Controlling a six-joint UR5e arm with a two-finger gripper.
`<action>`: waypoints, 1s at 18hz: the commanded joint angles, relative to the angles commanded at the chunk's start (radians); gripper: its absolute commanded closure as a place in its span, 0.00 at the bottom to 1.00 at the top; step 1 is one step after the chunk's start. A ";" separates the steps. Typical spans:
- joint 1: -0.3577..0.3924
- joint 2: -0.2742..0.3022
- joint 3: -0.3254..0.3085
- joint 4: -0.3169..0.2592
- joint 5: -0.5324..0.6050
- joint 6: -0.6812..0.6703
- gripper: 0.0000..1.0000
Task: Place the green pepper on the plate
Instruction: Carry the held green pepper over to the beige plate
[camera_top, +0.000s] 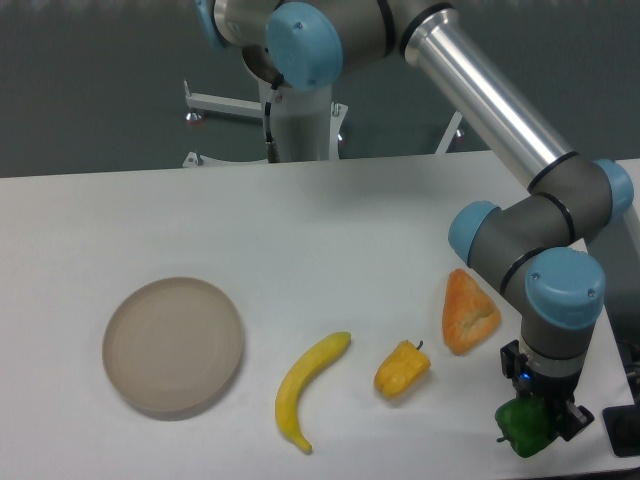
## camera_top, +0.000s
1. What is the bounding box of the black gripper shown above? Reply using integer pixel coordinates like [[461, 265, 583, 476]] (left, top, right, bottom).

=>
[[500, 340, 594, 441]]

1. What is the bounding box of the green bell pepper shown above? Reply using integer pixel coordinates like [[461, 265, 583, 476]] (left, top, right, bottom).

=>
[[494, 396, 557, 458]]

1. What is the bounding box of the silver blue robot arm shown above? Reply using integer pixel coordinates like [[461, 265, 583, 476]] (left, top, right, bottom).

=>
[[195, 1, 634, 440]]

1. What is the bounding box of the yellow bell pepper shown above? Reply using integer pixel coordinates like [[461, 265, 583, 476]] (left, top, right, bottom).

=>
[[374, 340, 432, 399]]

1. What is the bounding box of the beige round plate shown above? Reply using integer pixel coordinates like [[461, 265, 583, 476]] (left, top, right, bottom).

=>
[[102, 277, 244, 421]]

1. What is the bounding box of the black device at edge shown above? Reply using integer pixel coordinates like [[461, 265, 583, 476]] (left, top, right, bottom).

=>
[[601, 339, 640, 458]]

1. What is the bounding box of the orange triangular pastry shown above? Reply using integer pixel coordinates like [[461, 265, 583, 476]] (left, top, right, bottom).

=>
[[442, 269, 502, 355]]

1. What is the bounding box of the yellow banana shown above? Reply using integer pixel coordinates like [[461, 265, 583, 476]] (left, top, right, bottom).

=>
[[274, 331, 352, 455]]

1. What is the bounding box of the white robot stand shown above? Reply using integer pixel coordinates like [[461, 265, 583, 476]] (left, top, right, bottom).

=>
[[180, 79, 466, 169]]

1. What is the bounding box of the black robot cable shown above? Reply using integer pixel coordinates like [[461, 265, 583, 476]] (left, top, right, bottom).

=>
[[263, 73, 285, 164]]

